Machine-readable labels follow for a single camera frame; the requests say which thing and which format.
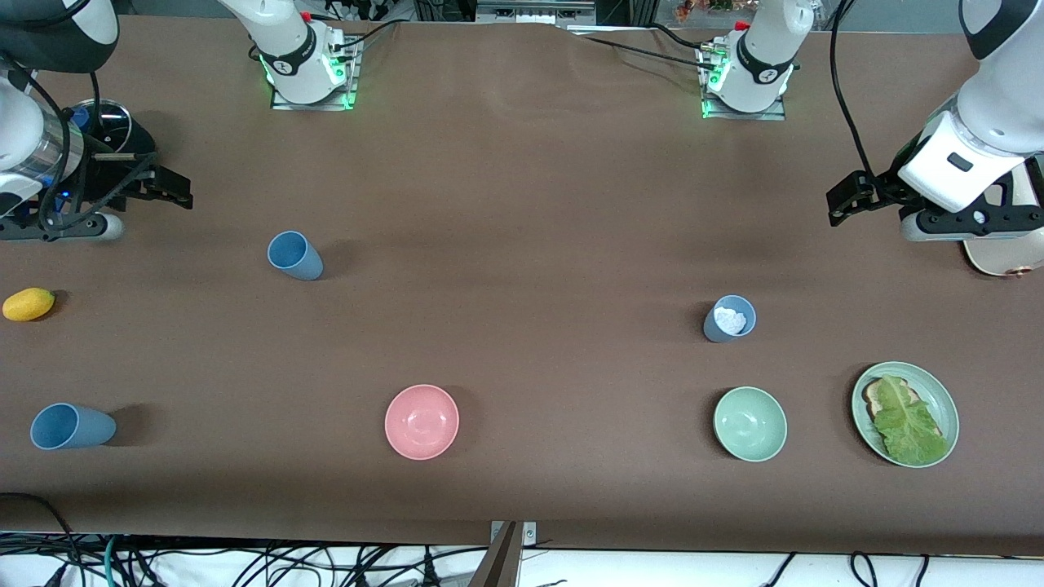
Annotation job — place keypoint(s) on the toast bread slice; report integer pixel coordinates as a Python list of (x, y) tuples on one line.
[(874, 397)]

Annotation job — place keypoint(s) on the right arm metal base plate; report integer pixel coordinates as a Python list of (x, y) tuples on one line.
[(347, 81)]

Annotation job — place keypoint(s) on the pink bowl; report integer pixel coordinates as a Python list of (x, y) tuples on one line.
[(422, 421)]

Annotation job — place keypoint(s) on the blue cup holding paper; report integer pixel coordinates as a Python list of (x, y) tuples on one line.
[(726, 326)]

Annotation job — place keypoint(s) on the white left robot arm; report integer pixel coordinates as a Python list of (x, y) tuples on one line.
[(763, 57)]

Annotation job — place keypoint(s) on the green plate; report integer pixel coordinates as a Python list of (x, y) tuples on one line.
[(938, 395)]

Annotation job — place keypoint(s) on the white crumpled paper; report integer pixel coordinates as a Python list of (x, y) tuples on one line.
[(730, 319)]

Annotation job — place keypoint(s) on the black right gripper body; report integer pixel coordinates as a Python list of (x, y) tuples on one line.
[(106, 173)]

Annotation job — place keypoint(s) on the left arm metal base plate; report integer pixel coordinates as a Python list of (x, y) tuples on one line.
[(711, 110)]

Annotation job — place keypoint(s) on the green bowl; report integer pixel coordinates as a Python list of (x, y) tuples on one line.
[(750, 424)]

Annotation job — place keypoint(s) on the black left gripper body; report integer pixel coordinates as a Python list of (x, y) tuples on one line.
[(883, 191)]

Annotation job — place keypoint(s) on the cream white round object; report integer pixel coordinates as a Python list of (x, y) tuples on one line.
[(999, 257)]

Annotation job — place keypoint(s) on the green lettuce leaf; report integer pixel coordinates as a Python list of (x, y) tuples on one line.
[(909, 424)]

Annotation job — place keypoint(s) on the blue cup on its side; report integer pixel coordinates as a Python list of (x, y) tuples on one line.
[(72, 426)]

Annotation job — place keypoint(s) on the yellow lemon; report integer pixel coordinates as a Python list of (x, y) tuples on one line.
[(28, 304)]

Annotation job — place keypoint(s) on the glass lid blue knob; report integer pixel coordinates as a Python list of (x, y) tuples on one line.
[(110, 122)]

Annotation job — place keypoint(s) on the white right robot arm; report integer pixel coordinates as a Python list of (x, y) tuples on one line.
[(294, 57)]

